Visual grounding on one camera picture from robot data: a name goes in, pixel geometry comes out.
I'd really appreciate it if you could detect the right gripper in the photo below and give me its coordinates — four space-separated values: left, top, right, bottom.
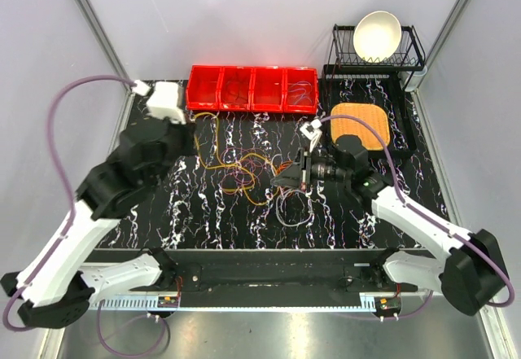
271 147 351 191

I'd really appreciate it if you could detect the white cable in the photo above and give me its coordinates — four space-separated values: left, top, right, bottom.
274 190 317 228

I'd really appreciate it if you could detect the yellow cable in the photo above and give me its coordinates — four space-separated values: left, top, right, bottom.
193 112 278 208

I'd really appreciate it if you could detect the thin purple cable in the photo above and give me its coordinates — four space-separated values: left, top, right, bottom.
288 80 317 106

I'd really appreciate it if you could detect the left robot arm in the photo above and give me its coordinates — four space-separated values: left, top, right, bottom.
1 118 196 332

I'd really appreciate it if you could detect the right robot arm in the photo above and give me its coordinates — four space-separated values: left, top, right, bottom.
272 135 514 316

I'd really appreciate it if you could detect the red bin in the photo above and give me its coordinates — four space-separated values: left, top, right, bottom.
252 68 284 113
186 65 221 111
220 67 254 112
282 68 318 114

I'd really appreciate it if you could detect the black tray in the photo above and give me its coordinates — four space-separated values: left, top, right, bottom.
318 64 417 160

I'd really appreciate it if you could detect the white cup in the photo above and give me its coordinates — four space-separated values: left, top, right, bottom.
403 66 428 93

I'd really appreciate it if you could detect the white bowl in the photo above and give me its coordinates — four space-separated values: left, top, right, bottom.
352 11 402 63

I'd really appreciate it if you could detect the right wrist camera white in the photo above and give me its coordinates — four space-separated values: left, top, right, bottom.
300 119 322 153

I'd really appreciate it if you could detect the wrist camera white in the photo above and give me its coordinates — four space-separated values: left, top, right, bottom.
300 119 322 153
131 80 186 125

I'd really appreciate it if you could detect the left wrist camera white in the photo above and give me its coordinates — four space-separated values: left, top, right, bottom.
131 80 186 125

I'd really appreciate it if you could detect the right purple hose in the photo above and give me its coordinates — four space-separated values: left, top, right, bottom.
319 115 513 322

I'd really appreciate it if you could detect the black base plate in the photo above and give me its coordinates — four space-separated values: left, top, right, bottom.
128 248 420 295

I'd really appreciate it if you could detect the black wire dish rack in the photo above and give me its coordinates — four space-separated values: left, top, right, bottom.
329 24 426 73

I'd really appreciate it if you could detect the grey slotted cable duct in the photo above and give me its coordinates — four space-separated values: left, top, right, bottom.
90 294 401 313

